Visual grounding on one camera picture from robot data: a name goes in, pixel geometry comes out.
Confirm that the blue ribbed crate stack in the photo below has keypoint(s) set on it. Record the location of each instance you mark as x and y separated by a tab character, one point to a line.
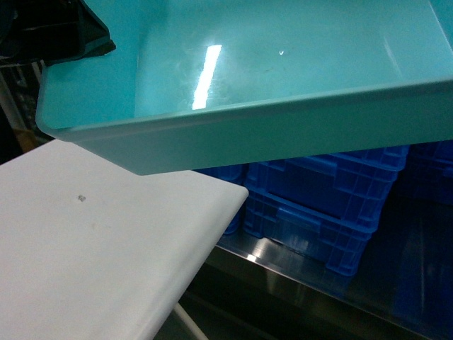
326	207

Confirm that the teal plastic tray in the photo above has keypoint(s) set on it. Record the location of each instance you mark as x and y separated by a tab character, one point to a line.
196	84

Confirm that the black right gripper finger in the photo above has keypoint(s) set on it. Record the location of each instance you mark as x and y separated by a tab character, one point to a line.
52	32

